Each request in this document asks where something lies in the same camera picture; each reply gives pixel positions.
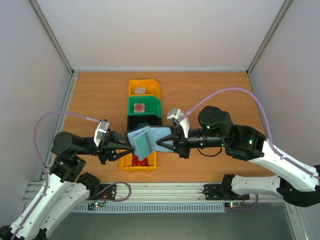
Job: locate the black plastic bin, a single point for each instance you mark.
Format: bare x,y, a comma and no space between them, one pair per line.
151,119

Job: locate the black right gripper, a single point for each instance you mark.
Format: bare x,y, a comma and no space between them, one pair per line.
182,143

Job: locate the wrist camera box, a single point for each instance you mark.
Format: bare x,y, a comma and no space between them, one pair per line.
101,132
174,116

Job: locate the green plastic bin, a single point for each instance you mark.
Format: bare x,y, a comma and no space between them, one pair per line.
152,105

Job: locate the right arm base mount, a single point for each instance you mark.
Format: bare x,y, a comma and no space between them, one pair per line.
212,192

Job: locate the far yellow plastic bin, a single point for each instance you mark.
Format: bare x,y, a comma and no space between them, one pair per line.
152,87

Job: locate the yellow plastic bin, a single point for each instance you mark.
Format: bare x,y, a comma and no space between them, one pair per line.
131,163
152,87

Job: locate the teal cards in bin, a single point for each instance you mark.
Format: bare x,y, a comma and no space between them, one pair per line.
141,125

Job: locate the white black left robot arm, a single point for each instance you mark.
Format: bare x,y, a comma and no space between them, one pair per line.
65,186

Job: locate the beige patterned cards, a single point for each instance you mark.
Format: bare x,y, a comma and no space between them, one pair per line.
139,90

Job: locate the red card in bin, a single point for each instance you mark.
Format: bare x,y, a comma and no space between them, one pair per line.
137,162

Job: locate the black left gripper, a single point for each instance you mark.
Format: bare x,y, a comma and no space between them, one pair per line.
108,148

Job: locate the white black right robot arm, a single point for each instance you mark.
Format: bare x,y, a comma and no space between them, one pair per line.
296,183

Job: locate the white red-circle cards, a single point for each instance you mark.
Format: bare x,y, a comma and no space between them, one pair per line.
139,108

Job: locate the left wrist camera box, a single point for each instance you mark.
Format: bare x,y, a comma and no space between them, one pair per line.
101,132

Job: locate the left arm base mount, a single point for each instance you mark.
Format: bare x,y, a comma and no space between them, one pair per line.
107,192

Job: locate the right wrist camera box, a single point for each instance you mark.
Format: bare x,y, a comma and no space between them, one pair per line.
174,116

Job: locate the slotted grey cable duct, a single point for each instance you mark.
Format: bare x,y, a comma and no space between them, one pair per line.
137,208

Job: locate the teal credit card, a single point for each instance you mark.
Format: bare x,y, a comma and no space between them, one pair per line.
143,144

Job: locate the near yellow plastic bin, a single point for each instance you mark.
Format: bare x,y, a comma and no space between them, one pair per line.
131,163

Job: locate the aluminium front rail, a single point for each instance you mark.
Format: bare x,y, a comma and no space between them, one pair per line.
155,193

